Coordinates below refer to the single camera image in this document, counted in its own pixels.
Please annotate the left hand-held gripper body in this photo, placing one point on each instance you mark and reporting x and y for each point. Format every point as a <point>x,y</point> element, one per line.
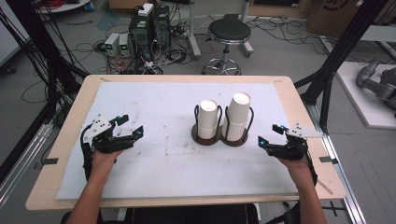
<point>107,143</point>

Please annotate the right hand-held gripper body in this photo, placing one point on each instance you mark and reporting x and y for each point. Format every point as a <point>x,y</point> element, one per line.
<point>288,149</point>

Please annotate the tall stack of paper cups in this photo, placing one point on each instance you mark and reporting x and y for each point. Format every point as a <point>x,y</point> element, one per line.
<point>236,118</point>

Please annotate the short stack of paper cups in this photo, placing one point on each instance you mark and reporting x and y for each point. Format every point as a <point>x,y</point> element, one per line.
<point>208,119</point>

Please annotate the person's right hand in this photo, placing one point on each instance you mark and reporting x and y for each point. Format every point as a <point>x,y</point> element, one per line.
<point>295,169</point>

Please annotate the person's left hand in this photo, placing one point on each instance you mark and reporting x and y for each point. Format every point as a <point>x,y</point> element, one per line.
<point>104,165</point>

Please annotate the black tape strip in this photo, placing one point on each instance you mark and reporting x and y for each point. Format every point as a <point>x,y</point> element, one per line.
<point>328,160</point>
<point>49,161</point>

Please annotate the grey power supply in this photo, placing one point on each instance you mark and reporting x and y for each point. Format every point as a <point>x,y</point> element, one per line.
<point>111,44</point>
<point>124,45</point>

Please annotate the white floor board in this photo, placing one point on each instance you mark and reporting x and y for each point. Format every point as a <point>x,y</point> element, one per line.
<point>358,99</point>

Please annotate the black computer tower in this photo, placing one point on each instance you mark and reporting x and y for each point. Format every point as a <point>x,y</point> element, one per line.
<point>140,37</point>
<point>162,25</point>

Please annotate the grey metal stand leg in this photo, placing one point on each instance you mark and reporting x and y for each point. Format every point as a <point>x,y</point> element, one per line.
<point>247,46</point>
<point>193,34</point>

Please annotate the person's dark clothing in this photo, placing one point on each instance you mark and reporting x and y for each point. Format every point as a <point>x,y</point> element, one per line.
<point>193,214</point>

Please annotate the black round stool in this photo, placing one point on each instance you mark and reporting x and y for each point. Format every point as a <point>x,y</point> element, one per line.
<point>229,31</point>

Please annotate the white box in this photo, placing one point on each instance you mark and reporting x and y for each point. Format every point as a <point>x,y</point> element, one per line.
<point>145,10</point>

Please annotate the cardboard box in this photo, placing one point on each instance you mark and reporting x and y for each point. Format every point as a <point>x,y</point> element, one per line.
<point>333,15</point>

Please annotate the aluminium rail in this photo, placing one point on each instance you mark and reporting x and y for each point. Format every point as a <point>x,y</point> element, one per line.
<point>21,171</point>
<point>342,174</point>

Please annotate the black metal frame post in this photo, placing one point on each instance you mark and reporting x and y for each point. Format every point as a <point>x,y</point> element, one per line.
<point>37,46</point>
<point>345,43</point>

